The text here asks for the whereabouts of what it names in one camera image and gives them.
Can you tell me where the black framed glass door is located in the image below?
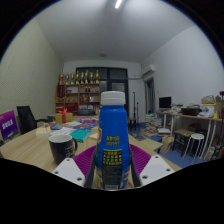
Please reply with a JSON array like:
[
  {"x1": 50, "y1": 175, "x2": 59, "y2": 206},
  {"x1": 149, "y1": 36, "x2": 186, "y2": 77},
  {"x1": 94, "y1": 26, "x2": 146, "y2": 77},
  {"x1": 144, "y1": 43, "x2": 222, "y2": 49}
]
[{"x1": 75, "y1": 67, "x2": 130, "y2": 118}]

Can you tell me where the black office chair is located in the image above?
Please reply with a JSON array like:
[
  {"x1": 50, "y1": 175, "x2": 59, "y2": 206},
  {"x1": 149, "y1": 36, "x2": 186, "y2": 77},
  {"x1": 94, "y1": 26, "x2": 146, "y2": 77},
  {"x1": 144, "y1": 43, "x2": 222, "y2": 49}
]
[{"x1": 16, "y1": 105, "x2": 51, "y2": 135}]

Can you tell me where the black tripod stand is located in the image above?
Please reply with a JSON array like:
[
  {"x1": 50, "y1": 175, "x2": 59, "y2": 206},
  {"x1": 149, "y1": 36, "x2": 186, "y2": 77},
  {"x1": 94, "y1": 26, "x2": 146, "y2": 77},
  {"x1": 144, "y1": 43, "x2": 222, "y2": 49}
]
[{"x1": 132, "y1": 91, "x2": 140, "y2": 131}]

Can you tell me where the yellow notepad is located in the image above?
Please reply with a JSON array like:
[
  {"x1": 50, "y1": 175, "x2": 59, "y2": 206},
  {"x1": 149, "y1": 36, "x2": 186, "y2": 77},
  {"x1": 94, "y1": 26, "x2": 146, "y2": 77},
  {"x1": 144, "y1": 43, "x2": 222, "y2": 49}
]
[{"x1": 35, "y1": 125, "x2": 53, "y2": 138}]

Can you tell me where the pile of books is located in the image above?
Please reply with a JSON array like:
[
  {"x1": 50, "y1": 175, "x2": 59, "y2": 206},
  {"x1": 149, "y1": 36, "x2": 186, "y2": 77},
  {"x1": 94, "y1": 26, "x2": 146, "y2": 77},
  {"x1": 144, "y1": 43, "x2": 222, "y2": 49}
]
[{"x1": 143, "y1": 113, "x2": 164, "y2": 138}]

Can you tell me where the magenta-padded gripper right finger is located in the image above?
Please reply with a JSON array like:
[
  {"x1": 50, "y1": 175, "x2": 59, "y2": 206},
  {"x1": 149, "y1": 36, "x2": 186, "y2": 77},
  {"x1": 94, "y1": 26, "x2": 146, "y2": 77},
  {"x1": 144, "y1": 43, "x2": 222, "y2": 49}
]
[{"x1": 128, "y1": 143, "x2": 176, "y2": 188}]

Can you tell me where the long wooden side desk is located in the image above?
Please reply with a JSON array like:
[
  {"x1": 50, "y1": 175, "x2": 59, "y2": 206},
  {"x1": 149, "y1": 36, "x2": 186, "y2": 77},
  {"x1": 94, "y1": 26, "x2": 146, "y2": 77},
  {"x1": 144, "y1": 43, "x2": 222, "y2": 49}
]
[{"x1": 156, "y1": 109, "x2": 224, "y2": 161}]

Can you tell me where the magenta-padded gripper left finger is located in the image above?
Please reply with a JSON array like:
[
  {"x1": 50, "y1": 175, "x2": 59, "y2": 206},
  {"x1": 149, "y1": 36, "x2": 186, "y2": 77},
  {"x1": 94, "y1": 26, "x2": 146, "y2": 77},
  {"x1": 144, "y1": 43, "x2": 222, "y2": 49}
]
[{"x1": 52, "y1": 144, "x2": 101, "y2": 189}]

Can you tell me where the purple sign board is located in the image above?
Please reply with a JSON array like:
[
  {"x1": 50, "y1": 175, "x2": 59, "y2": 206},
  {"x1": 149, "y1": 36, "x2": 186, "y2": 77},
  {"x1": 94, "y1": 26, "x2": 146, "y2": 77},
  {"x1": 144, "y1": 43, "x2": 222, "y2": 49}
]
[{"x1": 0, "y1": 110, "x2": 19, "y2": 141}]

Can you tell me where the pink flat box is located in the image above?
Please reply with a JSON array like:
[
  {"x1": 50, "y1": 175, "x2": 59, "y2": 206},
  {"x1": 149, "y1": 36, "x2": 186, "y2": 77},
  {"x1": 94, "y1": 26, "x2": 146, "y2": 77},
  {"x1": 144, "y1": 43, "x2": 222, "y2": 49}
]
[{"x1": 79, "y1": 117, "x2": 99, "y2": 125}]

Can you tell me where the teal book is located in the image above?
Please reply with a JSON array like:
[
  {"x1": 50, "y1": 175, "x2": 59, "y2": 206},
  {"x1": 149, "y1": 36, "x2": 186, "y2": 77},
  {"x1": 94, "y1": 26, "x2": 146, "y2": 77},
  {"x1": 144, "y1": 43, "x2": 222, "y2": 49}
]
[{"x1": 69, "y1": 128, "x2": 93, "y2": 143}]

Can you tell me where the white round stool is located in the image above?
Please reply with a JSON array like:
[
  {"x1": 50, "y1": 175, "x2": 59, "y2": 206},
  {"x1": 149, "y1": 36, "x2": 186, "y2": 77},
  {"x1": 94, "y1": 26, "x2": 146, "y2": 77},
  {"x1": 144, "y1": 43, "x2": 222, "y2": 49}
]
[{"x1": 183, "y1": 133, "x2": 205, "y2": 164}]

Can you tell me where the black mug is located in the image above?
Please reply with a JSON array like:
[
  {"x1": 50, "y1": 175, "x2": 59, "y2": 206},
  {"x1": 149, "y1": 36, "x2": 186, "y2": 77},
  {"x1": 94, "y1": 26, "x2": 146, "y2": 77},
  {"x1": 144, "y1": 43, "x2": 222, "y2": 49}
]
[{"x1": 48, "y1": 133, "x2": 79, "y2": 166}]

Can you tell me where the yellow gift box red ribbon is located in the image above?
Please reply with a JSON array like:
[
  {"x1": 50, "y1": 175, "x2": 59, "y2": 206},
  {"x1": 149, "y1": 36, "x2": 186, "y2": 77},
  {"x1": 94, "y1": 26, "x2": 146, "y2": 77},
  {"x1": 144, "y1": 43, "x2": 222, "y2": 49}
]
[{"x1": 54, "y1": 108, "x2": 74, "y2": 125}]

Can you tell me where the wooden shelf unit with trophies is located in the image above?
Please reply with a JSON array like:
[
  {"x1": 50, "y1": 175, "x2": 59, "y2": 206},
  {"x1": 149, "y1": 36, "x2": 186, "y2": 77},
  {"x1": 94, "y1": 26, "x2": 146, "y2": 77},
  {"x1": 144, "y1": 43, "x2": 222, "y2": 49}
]
[{"x1": 54, "y1": 69, "x2": 101, "y2": 116}]

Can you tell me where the white air conditioner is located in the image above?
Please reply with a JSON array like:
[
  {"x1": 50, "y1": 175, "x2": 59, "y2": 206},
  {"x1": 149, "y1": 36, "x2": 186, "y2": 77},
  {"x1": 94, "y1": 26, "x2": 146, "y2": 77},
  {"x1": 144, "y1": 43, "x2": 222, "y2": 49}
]
[{"x1": 141, "y1": 64, "x2": 157, "y2": 79}]

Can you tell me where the black computer monitor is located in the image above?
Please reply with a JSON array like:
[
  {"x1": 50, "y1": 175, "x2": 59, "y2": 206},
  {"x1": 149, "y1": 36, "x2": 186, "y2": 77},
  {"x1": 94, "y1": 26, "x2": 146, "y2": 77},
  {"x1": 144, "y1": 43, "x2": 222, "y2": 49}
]
[{"x1": 158, "y1": 96, "x2": 172, "y2": 109}]

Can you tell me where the brown wooden stool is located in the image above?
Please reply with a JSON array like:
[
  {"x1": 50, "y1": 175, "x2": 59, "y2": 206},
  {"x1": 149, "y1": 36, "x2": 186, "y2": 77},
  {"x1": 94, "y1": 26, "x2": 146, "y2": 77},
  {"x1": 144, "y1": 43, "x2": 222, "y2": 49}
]
[{"x1": 172, "y1": 128, "x2": 196, "y2": 154}]

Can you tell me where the blue drink bottle white cap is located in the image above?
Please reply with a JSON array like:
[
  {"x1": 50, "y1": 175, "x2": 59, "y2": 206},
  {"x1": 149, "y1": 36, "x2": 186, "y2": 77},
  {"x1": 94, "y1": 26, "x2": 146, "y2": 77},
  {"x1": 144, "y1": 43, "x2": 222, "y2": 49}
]
[{"x1": 94, "y1": 90, "x2": 132, "y2": 191}]

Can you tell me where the small light wooden table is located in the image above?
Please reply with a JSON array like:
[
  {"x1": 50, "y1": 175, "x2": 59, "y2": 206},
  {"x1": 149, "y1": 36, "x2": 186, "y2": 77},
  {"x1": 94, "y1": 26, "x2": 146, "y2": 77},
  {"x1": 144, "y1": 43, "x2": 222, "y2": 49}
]
[{"x1": 139, "y1": 138, "x2": 164, "y2": 153}]

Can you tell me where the white open booklet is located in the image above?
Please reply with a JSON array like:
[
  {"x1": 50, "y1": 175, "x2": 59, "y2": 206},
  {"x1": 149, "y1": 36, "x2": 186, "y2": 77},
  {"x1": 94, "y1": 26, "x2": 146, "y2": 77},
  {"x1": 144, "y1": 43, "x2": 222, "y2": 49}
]
[{"x1": 49, "y1": 126, "x2": 76, "y2": 137}]

